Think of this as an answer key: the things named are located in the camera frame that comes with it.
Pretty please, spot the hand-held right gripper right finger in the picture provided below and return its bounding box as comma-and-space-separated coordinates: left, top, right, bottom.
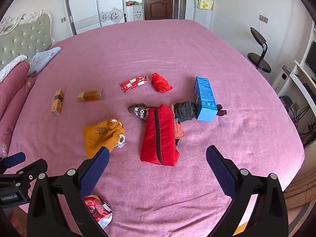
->
206, 145, 289, 237

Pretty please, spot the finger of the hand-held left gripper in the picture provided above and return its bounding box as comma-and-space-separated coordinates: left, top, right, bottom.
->
0, 159, 48, 181
0, 152, 26, 171

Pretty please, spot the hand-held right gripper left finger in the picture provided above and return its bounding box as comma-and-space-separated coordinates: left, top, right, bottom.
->
27, 146, 110, 237

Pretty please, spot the dark maroon fabric bow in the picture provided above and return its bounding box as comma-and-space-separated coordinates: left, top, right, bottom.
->
216, 104, 228, 117

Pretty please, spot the blue printed carton box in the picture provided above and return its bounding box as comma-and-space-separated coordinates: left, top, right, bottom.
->
194, 76, 218, 123

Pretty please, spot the crumpled red white packet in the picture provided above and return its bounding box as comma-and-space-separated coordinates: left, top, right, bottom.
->
83, 195, 113, 229

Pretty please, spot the orange cloth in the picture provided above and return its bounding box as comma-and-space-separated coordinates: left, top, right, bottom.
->
173, 118, 185, 139

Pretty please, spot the pink folded quilt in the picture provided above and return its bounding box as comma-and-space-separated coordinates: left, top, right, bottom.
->
0, 61, 38, 156

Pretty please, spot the small orange brown box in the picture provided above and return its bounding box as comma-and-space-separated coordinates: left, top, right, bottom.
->
51, 89, 65, 116

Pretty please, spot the red zip pouch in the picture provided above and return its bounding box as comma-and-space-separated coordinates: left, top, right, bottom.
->
140, 104, 180, 166

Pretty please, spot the dark grey knit sock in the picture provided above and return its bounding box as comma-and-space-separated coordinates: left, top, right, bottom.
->
173, 100, 197, 122

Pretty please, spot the amber glass bottle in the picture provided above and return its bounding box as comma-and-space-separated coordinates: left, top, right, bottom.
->
77, 90, 105, 102

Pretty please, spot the brown snack packet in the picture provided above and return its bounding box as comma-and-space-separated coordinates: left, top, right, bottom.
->
128, 104, 156, 124

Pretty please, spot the white knit blanket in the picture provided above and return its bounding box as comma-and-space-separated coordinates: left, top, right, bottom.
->
0, 55, 29, 82

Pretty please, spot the red snack wrapper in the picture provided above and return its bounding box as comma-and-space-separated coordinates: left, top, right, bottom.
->
120, 76, 148, 93

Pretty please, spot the floral light blue pillow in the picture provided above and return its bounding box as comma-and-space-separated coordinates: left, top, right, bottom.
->
27, 46, 62, 77

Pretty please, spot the red crumpled cloth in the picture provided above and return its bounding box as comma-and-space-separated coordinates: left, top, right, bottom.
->
151, 73, 173, 94

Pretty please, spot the white grey appliance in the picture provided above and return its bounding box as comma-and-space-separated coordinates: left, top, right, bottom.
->
272, 65, 292, 93

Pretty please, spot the white desk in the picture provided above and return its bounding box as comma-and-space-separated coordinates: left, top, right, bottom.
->
288, 21, 316, 150

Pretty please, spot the black swivel chair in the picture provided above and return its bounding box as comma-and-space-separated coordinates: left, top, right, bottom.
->
247, 27, 272, 73

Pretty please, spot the green tufted headboard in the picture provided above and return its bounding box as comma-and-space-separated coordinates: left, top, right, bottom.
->
0, 10, 55, 72

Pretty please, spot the computer monitor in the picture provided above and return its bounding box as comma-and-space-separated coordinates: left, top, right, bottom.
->
304, 39, 316, 75

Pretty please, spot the white cabinet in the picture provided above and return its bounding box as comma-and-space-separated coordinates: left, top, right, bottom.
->
193, 6, 214, 31

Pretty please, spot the white open shelf unit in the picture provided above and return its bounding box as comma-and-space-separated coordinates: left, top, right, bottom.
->
123, 0, 145, 22

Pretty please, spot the white floral wardrobe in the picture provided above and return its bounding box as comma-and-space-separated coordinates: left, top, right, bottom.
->
65, 0, 125, 35

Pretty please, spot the pale yellow storage box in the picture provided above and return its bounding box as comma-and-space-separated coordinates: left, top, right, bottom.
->
194, 0, 214, 11

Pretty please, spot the yellow drawstring bag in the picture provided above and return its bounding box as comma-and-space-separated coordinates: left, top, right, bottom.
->
82, 118, 127, 159

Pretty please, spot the tangle of black cables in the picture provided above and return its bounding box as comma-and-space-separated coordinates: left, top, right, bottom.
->
289, 102, 316, 147

